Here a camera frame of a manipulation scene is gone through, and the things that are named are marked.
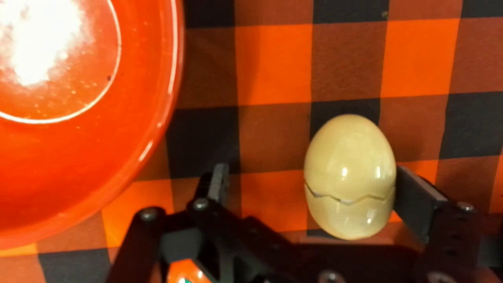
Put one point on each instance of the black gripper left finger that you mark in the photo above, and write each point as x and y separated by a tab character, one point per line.
220	182

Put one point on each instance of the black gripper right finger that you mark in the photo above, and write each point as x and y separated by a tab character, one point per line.
418	204

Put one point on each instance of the cream plastic toy egg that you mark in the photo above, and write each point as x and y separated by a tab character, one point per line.
347	173

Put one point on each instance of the orange bowl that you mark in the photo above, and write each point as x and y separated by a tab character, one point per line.
67	166

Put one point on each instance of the orange black checked tablecloth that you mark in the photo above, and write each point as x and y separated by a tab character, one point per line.
272	63

